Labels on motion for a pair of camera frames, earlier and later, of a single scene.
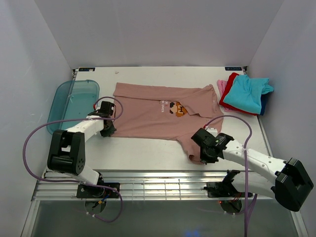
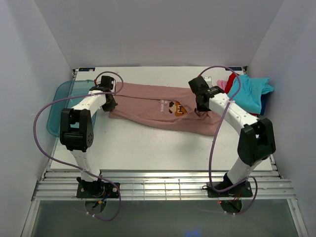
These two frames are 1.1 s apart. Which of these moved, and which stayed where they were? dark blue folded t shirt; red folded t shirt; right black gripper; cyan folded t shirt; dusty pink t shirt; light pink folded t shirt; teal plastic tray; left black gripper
Moved: right black gripper; dusty pink t shirt; left black gripper
Stayed: light pink folded t shirt; cyan folded t shirt; dark blue folded t shirt; teal plastic tray; red folded t shirt
